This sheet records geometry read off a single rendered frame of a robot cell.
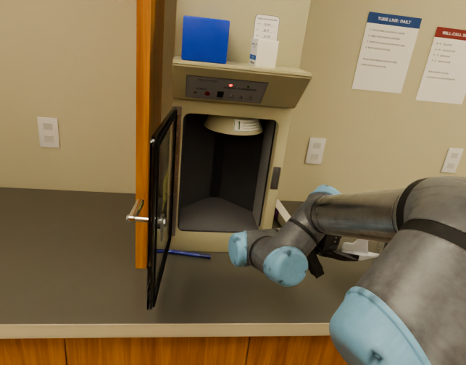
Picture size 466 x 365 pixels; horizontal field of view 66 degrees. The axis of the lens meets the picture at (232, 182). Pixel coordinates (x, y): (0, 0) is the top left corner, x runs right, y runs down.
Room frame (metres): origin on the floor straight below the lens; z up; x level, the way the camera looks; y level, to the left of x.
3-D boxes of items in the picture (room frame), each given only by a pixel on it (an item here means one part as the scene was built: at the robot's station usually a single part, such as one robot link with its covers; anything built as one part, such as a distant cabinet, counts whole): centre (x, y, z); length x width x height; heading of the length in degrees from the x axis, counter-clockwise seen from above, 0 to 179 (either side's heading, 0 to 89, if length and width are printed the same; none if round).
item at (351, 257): (0.75, -0.27, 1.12); 0.09 x 0.05 x 0.02; 78
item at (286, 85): (0.90, 0.01, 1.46); 0.32 x 0.11 x 0.10; 99
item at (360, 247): (0.74, -0.32, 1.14); 0.09 x 0.03 x 0.06; 78
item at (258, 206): (1.08, 0.04, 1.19); 0.26 x 0.24 x 0.35; 99
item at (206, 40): (0.89, 0.10, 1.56); 0.10 x 0.10 x 0.09; 9
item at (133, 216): (0.69, 0.19, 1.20); 0.10 x 0.05 x 0.03; 3
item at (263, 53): (0.91, -0.04, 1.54); 0.05 x 0.05 x 0.06; 17
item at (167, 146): (0.77, 0.16, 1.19); 0.30 x 0.01 x 0.40; 3
